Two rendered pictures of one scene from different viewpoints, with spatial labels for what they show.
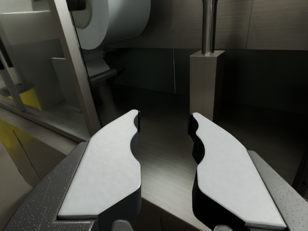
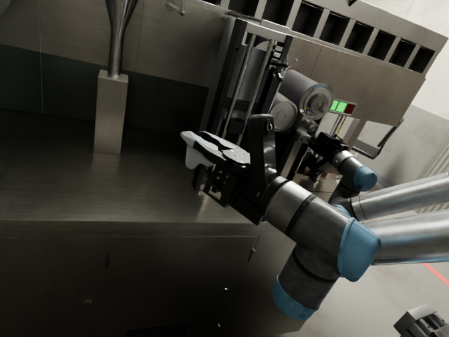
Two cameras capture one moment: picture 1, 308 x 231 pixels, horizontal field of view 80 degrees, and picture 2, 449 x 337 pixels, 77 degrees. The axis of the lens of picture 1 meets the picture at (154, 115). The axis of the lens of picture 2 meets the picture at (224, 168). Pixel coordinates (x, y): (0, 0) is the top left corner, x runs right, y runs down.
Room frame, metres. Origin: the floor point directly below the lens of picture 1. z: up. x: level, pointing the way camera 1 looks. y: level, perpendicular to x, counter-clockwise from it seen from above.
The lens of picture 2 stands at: (-0.18, 0.40, 1.45)
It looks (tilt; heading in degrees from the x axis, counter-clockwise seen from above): 28 degrees down; 297
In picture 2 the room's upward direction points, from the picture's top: 18 degrees clockwise
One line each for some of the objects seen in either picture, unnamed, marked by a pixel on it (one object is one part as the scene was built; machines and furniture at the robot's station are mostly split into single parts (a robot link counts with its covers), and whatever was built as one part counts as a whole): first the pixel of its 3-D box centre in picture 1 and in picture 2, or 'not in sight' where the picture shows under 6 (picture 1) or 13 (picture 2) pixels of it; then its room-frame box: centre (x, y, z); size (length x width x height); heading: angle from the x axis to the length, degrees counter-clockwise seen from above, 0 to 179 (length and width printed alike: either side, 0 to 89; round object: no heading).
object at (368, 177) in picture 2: not in sight; (357, 174); (-0.16, -0.59, 1.11); 0.11 x 0.08 x 0.09; 143
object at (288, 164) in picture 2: not in sight; (293, 151); (0.09, -0.65, 1.05); 0.06 x 0.05 x 0.31; 143
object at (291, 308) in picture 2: not in sight; (307, 276); (-0.18, 0.00, 1.12); 0.11 x 0.08 x 0.11; 86
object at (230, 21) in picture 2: not in sight; (218, 93); (0.43, -0.54, 1.17); 0.34 x 0.05 x 0.54; 143
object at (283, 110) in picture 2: not in sight; (269, 103); (0.27, -0.69, 1.17); 0.26 x 0.12 x 0.12; 143
